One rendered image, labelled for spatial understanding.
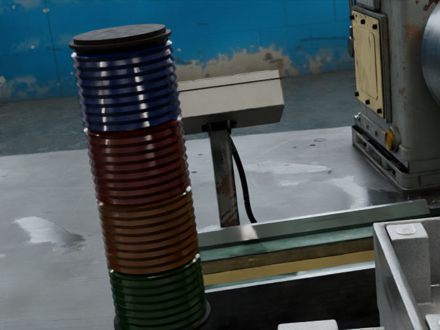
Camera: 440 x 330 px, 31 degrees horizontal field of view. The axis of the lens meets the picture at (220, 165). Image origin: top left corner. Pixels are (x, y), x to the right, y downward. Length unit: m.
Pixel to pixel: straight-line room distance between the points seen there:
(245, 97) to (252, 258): 0.22
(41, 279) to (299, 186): 0.50
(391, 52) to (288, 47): 5.06
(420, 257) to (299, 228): 0.59
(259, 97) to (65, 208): 0.59
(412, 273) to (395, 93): 1.02
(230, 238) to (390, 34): 0.56
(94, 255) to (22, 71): 5.60
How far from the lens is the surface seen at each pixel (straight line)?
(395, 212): 0.93
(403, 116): 1.31
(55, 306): 1.10
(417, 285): 0.33
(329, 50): 6.40
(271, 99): 0.99
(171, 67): 0.46
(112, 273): 0.49
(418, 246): 0.32
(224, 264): 0.87
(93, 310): 1.07
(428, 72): 1.21
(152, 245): 0.47
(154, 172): 0.46
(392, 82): 1.35
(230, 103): 0.99
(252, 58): 6.41
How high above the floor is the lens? 1.27
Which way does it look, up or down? 17 degrees down
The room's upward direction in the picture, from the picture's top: 7 degrees counter-clockwise
